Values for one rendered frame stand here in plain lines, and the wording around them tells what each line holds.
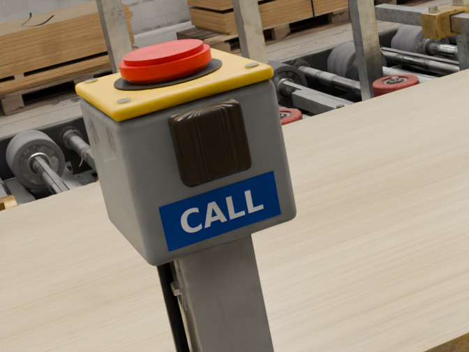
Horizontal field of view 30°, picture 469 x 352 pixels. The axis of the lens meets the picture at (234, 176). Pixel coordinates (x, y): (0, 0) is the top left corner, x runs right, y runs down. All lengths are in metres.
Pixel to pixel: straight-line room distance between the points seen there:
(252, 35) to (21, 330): 0.81
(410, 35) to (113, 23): 0.96
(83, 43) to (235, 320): 6.04
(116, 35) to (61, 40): 4.88
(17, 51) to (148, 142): 5.97
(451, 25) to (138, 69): 1.43
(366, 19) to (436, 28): 0.15
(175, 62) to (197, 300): 0.11
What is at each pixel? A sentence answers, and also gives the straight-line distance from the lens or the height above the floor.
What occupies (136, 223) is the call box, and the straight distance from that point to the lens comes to 0.36.
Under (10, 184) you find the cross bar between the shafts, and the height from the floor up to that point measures 0.74.
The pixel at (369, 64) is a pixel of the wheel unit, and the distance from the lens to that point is 1.69.
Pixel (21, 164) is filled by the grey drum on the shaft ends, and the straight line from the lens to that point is 1.88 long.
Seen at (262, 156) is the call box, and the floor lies 1.18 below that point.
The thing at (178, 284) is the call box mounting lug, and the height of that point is 1.13.
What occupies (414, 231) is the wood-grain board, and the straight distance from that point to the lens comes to 0.97.
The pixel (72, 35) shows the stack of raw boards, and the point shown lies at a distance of 6.38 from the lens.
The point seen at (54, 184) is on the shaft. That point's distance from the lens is 1.67.
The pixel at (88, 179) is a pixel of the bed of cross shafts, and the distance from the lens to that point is 1.99.
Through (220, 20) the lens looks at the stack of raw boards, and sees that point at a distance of 6.75.
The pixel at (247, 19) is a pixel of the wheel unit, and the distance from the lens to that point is 1.56.
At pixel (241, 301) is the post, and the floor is 1.11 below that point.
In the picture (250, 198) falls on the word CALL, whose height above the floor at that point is 1.17.
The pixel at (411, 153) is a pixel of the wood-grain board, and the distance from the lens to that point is 1.20.
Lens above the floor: 1.30
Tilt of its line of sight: 19 degrees down
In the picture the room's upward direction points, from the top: 11 degrees counter-clockwise
